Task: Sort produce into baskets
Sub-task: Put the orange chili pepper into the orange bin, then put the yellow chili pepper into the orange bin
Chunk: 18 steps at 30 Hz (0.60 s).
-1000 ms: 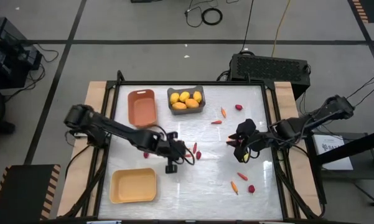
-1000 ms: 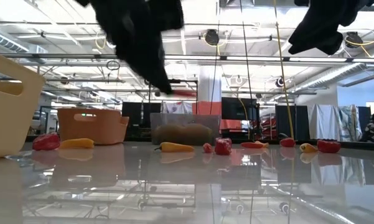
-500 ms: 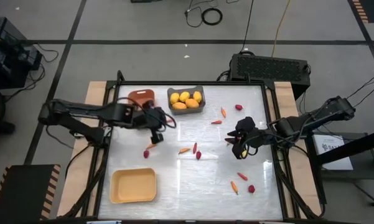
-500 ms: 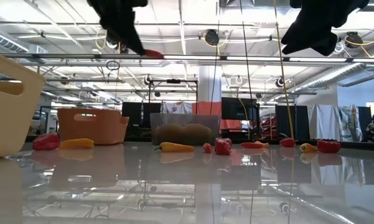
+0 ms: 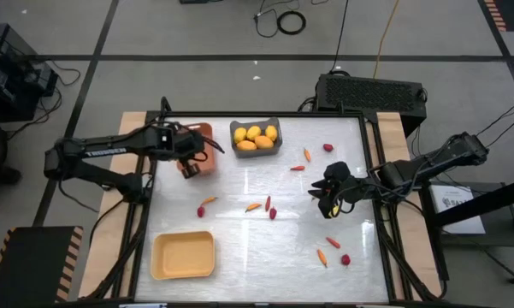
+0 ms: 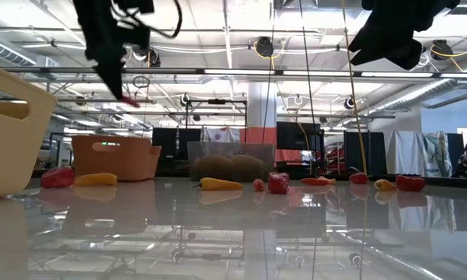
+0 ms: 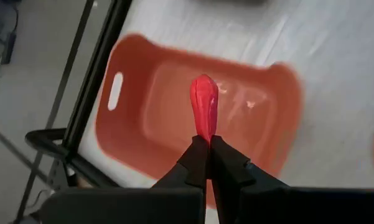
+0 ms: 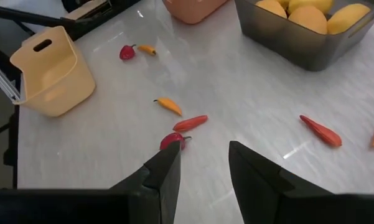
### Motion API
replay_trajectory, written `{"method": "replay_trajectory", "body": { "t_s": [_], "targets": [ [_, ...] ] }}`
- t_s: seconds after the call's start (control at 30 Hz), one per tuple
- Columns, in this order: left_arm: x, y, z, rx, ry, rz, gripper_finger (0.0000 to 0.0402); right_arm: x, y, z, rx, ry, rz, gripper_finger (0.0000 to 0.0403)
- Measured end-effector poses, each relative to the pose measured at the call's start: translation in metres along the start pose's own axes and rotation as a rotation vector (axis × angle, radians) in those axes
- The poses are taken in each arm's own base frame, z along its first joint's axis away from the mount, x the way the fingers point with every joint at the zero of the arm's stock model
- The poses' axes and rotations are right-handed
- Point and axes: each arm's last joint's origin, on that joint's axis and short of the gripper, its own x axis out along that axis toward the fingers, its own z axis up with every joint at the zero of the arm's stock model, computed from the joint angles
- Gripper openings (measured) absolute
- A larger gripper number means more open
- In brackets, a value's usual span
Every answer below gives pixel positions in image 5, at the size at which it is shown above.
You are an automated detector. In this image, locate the dark grey side table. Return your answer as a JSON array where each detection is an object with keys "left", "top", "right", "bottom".
[{"left": 422, "top": 180, "right": 514, "bottom": 286}]

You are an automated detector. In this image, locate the black perforated computer case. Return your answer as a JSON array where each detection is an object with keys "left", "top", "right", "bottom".
[{"left": 315, "top": 73, "right": 428, "bottom": 137}]

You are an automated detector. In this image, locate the white printed sign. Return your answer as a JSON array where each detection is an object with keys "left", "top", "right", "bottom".
[{"left": 429, "top": 183, "right": 487, "bottom": 235}]

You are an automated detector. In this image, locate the black stand beam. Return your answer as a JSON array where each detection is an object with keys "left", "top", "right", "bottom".
[{"left": 427, "top": 175, "right": 514, "bottom": 230}]

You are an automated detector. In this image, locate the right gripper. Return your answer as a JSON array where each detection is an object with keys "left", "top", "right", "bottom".
[{"left": 308, "top": 161, "right": 371, "bottom": 220}]

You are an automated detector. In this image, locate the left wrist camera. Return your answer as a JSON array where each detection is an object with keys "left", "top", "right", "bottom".
[{"left": 160, "top": 127, "right": 175, "bottom": 150}]

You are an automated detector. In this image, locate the coiled black cable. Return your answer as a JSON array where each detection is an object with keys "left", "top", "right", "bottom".
[{"left": 275, "top": 9, "right": 308, "bottom": 36}]

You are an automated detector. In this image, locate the yellow plastic basket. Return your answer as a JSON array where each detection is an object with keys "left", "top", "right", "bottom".
[{"left": 150, "top": 230, "right": 216, "bottom": 281}]

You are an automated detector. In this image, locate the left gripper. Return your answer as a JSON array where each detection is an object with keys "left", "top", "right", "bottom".
[{"left": 170, "top": 124, "right": 226, "bottom": 181}]

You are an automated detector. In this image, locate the thin black hanging cable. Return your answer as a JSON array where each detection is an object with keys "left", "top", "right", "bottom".
[{"left": 328, "top": 0, "right": 351, "bottom": 74}]

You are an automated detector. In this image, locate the black equipment cart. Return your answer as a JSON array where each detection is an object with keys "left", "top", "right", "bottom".
[{"left": 0, "top": 21, "right": 60, "bottom": 124}]

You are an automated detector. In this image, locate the salmon plastic basket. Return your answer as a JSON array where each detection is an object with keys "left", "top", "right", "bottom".
[{"left": 175, "top": 121, "right": 217, "bottom": 177}]

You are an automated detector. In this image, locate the grey plastic basket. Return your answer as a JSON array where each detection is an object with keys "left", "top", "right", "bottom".
[{"left": 229, "top": 116, "right": 284, "bottom": 160}]

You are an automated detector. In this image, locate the loose black cable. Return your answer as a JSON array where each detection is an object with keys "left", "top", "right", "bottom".
[{"left": 252, "top": 0, "right": 303, "bottom": 39}]

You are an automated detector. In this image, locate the yellow hanging cable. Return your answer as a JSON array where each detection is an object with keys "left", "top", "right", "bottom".
[{"left": 372, "top": 0, "right": 401, "bottom": 80}]

